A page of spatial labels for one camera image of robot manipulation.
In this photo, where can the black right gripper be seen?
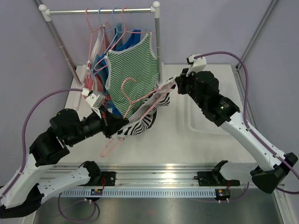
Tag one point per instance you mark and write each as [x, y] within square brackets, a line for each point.
[183, 79]

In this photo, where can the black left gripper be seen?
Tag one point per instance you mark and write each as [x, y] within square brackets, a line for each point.
[111, 123]

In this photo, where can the black white striped tank top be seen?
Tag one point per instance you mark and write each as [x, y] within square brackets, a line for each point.
[145, 115]

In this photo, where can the bright blue tank top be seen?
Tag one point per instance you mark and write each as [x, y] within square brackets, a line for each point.
[134, 39]

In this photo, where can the green white striped tank top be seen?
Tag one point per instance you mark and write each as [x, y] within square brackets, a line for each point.
[132, 74]

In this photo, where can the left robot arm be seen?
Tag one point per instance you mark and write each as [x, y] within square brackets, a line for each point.
[26, 193]

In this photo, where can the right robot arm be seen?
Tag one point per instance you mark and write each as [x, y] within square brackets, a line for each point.
[271, 164]

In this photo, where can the red white striped tank top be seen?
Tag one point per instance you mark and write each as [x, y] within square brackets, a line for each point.
[93, 82]

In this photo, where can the teal blue tank top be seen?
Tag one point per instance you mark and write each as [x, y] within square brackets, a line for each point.
[116, 41]

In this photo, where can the white plastic basket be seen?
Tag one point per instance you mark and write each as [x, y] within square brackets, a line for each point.
[198, 123]

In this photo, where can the white and chrome clothes rack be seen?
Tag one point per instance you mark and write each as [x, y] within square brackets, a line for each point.
[77, 73]

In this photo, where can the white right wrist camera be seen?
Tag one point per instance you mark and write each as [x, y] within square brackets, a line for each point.
[197, 63]

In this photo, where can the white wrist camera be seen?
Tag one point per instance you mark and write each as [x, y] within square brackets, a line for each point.
[197, 63]
[94, 99]

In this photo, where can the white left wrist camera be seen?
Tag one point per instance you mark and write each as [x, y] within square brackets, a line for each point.
[94, 99]

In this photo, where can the aluminium mounting rail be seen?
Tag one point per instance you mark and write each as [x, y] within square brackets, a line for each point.
[150, 175]

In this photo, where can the white slotted cable duct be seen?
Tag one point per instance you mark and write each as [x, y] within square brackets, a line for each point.
[139, 193]

